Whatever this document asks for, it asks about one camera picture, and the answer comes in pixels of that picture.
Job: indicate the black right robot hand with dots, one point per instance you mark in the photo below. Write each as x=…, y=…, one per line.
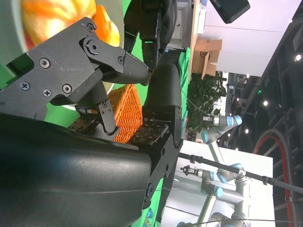
x=71, y=177

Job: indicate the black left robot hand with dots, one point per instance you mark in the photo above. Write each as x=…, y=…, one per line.
x=149, y=23

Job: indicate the small orange-striped bread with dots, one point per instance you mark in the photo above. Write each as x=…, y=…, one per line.
x=109, y=28

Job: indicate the large orange-striped bread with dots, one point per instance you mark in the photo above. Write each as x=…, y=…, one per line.
x=54, y=14

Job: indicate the grey-green bowl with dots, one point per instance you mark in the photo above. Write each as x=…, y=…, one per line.
x=10, y=23

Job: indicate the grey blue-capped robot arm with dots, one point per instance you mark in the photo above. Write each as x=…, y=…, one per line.
x=236, y=220
x=221, y=123
x=227, y=176

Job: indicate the orange wicker basket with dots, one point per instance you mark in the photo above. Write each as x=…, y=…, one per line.
x=127, y=111

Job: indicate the light wooden board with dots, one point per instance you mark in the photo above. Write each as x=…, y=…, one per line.
x=195, y=23

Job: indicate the brown cardboard box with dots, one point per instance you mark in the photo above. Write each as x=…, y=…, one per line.
x=203, y=56

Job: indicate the black monitor screen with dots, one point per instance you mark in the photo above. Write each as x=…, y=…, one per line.
x=230, y=9

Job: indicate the green leafy plant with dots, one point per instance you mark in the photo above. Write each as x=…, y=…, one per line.
x=203, y=94

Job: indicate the black tripod pole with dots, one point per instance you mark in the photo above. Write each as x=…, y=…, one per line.
x=227, y=166

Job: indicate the red curved rail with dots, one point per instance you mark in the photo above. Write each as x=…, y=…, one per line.
x=289, y=170

